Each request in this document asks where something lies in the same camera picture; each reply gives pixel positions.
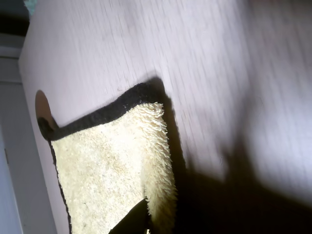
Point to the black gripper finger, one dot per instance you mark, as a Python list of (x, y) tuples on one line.
[(135, 219)]

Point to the yellow towel with black edging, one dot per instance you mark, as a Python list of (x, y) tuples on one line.
[(102, 165)]

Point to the teal patterned cloth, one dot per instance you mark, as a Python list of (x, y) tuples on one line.
[(30, 5)]

